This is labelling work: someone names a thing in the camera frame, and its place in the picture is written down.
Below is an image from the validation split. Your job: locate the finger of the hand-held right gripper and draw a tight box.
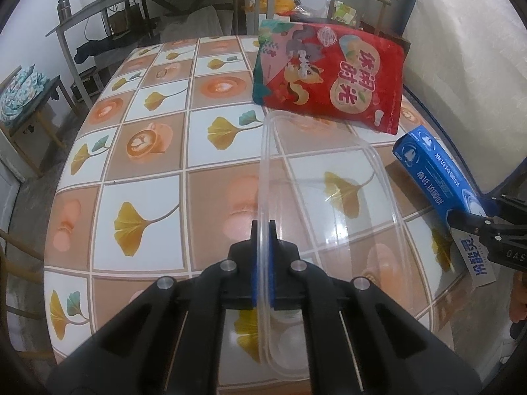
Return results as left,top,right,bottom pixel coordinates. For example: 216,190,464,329
447,210,501,243
496,191,527,215

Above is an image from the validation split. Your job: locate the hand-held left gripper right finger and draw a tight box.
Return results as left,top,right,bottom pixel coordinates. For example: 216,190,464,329
267,219,482,395

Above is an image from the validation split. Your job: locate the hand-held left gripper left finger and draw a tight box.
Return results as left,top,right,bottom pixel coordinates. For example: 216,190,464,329
47,219,262,395

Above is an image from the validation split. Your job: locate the white packet blue print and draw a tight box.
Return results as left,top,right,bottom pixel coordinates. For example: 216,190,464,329
451,230,501,293

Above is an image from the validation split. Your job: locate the blue white carton box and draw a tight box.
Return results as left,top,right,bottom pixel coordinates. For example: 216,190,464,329
392,124,501,225

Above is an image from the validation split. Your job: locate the clear plastic container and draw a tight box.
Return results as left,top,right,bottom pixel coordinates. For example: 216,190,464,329
259,109,408,379

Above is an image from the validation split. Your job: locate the red snack bag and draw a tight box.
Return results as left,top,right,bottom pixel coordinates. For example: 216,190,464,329
252,18,412,136

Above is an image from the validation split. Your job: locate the person's right hand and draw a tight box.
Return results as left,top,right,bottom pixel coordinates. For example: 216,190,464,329
508,274,527,338

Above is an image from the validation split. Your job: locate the white mattress blue edge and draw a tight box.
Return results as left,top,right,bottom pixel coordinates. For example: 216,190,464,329
401,0,527,198

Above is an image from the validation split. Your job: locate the patterned dining table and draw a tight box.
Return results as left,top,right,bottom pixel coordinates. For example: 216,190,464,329
43,35,490,395

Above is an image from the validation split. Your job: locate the wooden chair grey seat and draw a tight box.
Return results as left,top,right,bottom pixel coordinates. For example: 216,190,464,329
0,226,46,326

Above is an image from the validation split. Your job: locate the dark storage box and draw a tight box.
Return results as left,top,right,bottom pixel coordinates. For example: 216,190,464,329
72,68,103,99

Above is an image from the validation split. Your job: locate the white green packet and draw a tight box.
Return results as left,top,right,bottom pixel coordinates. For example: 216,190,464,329
331,2,359,23

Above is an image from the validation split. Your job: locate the white sack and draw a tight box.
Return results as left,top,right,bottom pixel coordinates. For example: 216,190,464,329
160,6,223,42

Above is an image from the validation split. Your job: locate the yellow plastic bag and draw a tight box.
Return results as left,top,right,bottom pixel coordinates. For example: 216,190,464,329
257,0,295,17

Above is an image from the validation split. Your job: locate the dark cloth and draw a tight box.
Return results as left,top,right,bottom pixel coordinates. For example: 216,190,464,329
74,35,136,64

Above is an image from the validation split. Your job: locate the wooden chair dark seat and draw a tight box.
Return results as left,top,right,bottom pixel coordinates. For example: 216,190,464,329
0,65,77,177

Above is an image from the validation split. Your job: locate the cardboard box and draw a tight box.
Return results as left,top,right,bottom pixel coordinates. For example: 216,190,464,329
109,8,143,36

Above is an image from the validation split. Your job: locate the floral folded blanket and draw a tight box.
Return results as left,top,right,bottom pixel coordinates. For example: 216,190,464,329
0,65,46,120

